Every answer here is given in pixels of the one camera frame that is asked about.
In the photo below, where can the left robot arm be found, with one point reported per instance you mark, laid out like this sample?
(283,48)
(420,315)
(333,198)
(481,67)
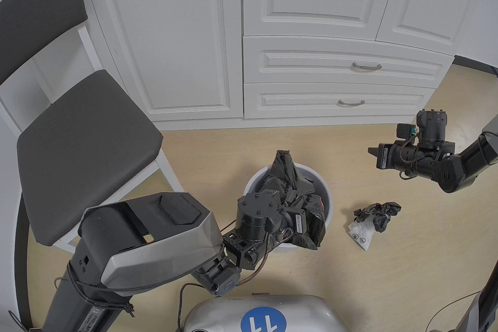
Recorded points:
(155,237)

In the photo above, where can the clear printed wrapper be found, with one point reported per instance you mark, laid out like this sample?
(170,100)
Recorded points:
(362,235)

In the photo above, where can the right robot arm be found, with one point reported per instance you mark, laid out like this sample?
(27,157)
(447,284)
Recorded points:
(467,159)

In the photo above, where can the black plastic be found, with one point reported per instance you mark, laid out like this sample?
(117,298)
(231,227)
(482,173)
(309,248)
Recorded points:
(377,213)

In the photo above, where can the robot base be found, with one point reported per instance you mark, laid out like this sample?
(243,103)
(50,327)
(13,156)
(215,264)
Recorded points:
(218,315)

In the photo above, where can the black plastic bag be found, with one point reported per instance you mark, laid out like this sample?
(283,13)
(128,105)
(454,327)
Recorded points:
(288,171)

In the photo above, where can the grey and white chair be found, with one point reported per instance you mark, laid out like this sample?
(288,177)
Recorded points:
(89,136)

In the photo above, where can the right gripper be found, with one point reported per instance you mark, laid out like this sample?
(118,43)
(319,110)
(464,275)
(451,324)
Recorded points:
(397,157)

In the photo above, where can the white trash bin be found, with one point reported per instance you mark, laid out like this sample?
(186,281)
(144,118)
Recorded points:
(256,179)

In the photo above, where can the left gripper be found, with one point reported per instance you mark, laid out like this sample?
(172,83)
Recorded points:
(290,219)

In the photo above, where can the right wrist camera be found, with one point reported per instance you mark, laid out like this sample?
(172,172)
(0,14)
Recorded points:
(403,130)

